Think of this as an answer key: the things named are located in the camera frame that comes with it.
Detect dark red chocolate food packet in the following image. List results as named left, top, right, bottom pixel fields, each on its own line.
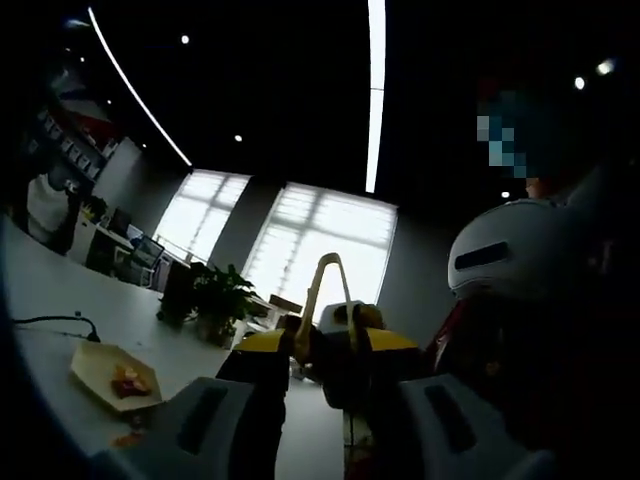
left=112, top=379, right=151, bottom=397

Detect ceiling light strip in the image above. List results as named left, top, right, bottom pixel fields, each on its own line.
left=364, top=0, right=387, bottom=194
left=87, top=7, right=194, bottom=167

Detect yellow food tongs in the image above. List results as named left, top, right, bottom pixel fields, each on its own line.
left=293, top=253, right=371, bottom=361

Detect black power cable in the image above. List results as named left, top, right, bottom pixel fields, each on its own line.
left=13, top=312, right=101, bottom=344

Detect person in red shirt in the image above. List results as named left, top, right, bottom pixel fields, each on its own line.
left=424, top=164, right=640, bottom=480

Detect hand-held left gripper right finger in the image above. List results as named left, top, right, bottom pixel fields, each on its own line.
left=367, top=328, right=559, bottom=480

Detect bright window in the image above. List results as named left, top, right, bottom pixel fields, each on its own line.
left=242, top=182, right=399, bottom=321
left=152, top=169, right=251, bottom=264

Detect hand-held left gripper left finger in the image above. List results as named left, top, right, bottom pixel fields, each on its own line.
left=92, top=328, right=291, bottom=480

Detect brown cardboard box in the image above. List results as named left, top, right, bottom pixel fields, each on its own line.
left=269, top=294, right=302, bottom=317

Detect grey mesh office chair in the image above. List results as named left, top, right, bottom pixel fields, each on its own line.
left=127, top=234, right=166, bottom=289

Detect cream hexagonal food container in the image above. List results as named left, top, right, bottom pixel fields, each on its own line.
left=69, top=341, right=164, bottom=412

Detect white chest-worn device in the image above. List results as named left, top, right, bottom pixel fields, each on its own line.
left=447, top=164, right=621, bottom=301

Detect large green potted plant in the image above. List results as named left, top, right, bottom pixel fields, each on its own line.
left=157, top=262, right=261, bottom=346

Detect grey storage shelf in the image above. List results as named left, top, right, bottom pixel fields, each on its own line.
left=29, top=104, right=121, bottom=181

